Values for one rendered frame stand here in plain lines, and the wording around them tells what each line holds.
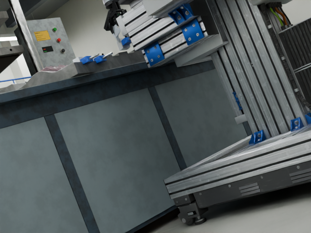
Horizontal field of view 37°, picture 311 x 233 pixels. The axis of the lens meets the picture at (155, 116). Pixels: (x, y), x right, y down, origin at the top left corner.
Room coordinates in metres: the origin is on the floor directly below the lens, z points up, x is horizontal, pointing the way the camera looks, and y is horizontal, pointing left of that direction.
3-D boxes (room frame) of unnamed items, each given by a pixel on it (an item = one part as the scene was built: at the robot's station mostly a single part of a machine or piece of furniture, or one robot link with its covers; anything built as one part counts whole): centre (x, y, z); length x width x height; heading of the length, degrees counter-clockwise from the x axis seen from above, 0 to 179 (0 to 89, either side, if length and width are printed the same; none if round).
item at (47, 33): (3.24, 0.53, 0.74); 0.30 x 0.22 x 1.47; 134
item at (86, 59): (2.10, 0.19, 0.86); 0.13 x 0.05 x 0.05; 61
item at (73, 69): (2.28, 0.40, 0.86); 0.50 x 0.26 x 0.11; 61
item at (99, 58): (2.20, 0.13, 0.86); 0.13 x 0.05 x 0.05; 61
